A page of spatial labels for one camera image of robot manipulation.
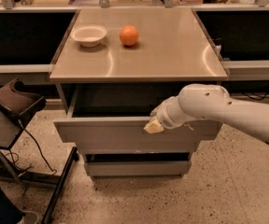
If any grey drawer cabinet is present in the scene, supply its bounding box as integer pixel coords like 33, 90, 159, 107
49, 7, 229, 180

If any grey top drawer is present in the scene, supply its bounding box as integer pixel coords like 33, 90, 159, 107
54, 83, 221, 154

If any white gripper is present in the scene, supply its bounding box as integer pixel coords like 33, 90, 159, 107
144, 96, 195, 133

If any orange fruit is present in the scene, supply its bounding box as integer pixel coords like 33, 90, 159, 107
120, 25, 139, 47

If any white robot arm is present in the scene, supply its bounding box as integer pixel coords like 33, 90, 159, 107
144, 84, 269, 145

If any white bowl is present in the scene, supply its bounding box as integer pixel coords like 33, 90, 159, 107
70, 25, 107, 48

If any grey drawer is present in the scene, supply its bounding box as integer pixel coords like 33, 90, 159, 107
84, 161, 191, 177
54, 83, 221, 154

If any grey bottom drawer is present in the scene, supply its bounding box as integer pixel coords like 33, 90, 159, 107
84, 161, 191, 177

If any black cable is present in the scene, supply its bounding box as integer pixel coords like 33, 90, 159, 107
3, 119, 58, 176

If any dark device on stand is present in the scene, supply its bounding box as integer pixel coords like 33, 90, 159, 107
0, 78, 46, 122

